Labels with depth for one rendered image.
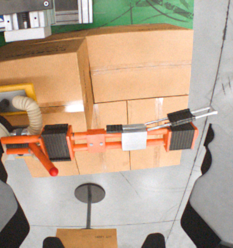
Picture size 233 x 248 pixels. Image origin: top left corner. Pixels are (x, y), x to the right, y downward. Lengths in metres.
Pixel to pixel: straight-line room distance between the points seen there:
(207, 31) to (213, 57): 0.24
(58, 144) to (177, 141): 0.33
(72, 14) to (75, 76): 0.77
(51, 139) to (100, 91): 0.68
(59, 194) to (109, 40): 2.11
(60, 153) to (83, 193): 2.02
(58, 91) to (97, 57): 0.42
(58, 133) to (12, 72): 0.36
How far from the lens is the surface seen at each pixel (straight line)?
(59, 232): 2.13
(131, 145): 0.55
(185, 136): 0.56
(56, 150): 0.57
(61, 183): 2.52
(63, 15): 1.44
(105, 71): 1.13
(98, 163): 1.48
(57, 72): 0.73
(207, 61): 1.91
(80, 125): 0.81
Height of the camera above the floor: 1.63
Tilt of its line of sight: 58 degrees down
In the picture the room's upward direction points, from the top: 174 degrees clockwise
